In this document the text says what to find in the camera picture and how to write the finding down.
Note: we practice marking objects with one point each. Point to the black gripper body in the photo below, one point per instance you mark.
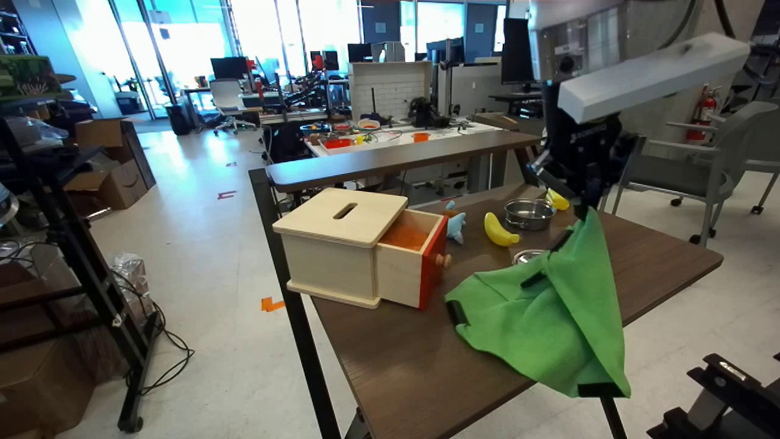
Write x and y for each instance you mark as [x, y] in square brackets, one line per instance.
[591, 167]

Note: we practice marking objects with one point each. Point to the green cloth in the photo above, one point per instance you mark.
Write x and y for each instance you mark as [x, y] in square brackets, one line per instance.
[552, 318]

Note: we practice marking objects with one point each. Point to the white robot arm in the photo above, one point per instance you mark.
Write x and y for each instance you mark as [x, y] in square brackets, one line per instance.
[650, 75]

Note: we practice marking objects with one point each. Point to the small metal pot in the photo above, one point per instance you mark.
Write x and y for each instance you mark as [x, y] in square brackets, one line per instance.
[528, 215]

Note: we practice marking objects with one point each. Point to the yellow toy banana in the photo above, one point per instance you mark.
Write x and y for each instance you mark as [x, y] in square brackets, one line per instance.
[498, 233]

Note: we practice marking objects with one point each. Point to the grey office chair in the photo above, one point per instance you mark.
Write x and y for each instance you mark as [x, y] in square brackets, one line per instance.
[714, 158]

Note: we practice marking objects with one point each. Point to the blue toy figure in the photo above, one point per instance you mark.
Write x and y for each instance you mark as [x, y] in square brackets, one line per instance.
[456, 228]

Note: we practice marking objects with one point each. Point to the black computer monitor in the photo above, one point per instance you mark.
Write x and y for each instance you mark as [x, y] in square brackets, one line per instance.
[227, 67]
[518, 48]

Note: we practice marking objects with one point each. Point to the orange bowl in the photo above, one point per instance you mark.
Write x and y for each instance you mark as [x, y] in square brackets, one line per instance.
[420, 137]

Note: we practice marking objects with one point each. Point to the black machine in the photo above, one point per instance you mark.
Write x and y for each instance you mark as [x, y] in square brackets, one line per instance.
[423, 109]

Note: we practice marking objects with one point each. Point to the red wooden drawer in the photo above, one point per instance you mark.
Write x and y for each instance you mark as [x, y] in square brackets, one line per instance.
[405, 258]

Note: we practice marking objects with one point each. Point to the white work table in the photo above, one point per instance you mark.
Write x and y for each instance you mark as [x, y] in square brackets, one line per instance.
[390, 137]

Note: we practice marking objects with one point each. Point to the white perforated partition panel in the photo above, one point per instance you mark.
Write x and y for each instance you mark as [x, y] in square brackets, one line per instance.
[390, 89]

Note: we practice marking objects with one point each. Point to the black metal stand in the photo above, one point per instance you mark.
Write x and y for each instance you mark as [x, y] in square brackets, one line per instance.
[721, 403]

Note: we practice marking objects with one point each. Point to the wooden box with slot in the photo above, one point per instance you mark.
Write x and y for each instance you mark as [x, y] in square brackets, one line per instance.
[333, 244]

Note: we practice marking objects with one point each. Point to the white office chair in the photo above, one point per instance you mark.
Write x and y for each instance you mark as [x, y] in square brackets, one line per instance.
[227, 101]

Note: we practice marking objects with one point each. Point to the clear plastic bag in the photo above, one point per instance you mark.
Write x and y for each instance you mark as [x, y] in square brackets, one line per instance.
[127, 274]

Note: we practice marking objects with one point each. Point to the cardboard box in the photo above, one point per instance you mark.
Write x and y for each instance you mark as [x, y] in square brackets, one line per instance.
[101, 134]
[40, 390]
[111, 186]

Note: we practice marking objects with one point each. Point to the black metal rack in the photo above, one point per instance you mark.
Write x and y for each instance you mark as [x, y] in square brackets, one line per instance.
[75, 268]

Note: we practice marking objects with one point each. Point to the wooden desk with black frame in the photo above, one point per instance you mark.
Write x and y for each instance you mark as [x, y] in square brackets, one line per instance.
[405, 365]

